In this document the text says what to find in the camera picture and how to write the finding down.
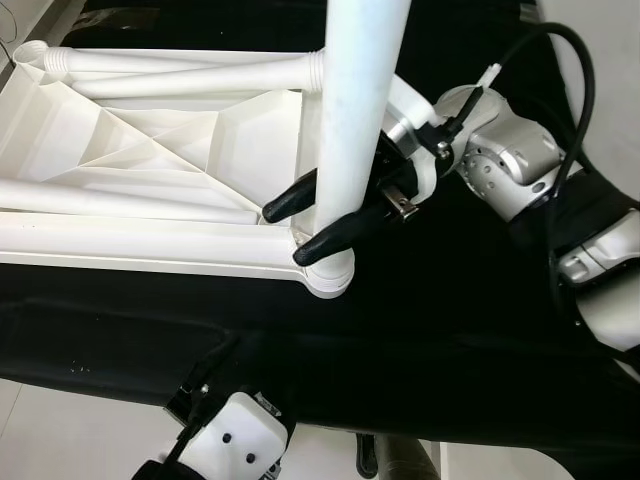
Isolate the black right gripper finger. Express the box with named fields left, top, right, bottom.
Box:
left=293, top=203, right=389, bottom=267
left=262, top=167, right=321, bottom=224

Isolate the white plastic table leg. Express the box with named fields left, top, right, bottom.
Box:
left=70, top=52, right=331, bottom=101
left=0, top=178, right=266, bottom=226
left=38, top=45, right=301, bottom=79
left=300, top=0, right=413, bottom=263

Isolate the grey robot right leg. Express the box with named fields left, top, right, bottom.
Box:
left=355, top=432, right=441, bottom=480

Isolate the black tablecloth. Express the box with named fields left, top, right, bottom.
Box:
left=0, top=0, right=640, bottom=451

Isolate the white plastic table top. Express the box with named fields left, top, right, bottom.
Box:
left=0, top=40, right=441, bottom=301

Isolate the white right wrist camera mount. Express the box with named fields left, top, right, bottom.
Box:
left=385, top=75, right=443, bottom=201

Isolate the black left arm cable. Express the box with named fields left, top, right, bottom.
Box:
left=160, top=335, right=246, bottom=471

